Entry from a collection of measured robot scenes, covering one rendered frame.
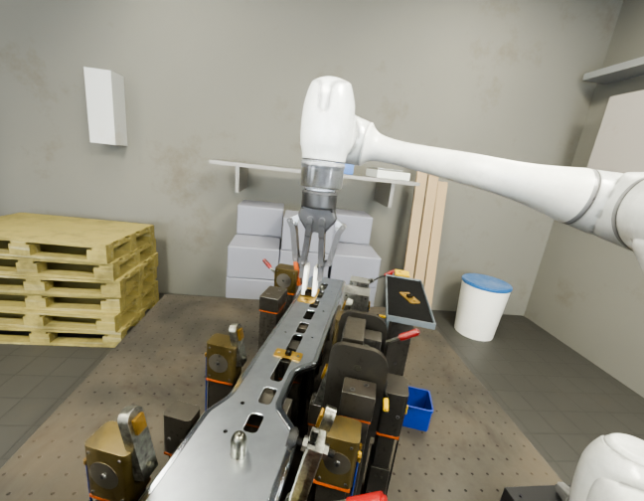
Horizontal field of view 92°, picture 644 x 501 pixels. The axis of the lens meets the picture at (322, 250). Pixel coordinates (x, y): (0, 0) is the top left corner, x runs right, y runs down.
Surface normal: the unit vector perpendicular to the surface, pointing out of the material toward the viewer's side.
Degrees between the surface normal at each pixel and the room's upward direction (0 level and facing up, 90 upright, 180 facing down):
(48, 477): 0
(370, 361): 90
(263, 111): 90
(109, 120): 90
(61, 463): 0
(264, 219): 90
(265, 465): 0
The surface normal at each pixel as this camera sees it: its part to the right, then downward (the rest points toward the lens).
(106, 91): 0.09, 0.28
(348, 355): -0.19, 0.25
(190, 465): 0.11, -0.96
